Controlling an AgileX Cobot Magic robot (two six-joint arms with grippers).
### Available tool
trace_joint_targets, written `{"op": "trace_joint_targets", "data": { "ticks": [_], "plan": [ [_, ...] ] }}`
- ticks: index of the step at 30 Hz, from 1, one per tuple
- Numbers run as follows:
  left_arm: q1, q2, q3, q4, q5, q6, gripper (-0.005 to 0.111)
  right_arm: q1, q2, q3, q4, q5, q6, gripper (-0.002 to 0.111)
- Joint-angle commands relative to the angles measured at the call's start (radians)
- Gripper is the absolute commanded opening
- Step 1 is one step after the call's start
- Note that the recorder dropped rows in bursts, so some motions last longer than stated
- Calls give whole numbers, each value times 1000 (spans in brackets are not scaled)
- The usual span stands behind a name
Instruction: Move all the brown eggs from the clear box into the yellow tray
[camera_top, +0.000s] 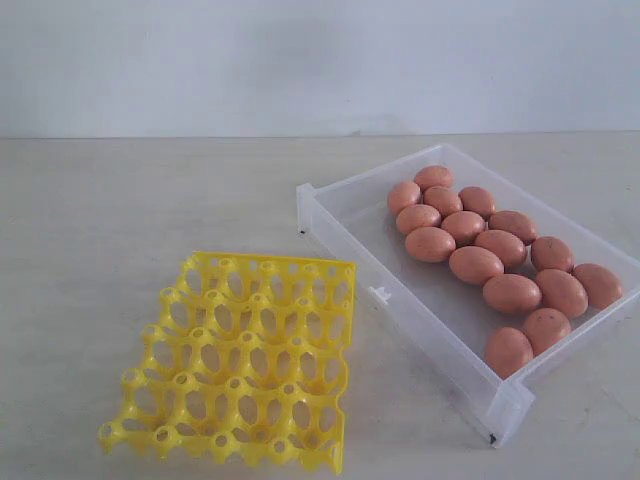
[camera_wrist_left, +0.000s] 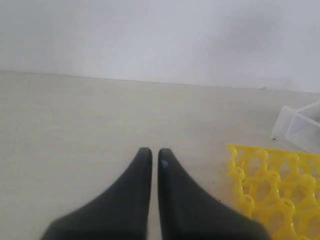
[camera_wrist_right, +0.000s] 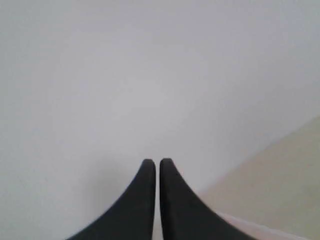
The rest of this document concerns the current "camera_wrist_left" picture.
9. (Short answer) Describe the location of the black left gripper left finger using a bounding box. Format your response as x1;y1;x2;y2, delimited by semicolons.
42;147;153;240

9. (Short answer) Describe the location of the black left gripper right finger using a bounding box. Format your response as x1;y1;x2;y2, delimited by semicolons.
157;148;271;240

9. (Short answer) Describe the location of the yellow plastic egg tray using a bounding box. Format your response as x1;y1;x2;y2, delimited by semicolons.
226;144;320;240

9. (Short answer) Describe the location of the clear plastic bin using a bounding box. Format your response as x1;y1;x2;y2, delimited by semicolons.
271;101;320;154

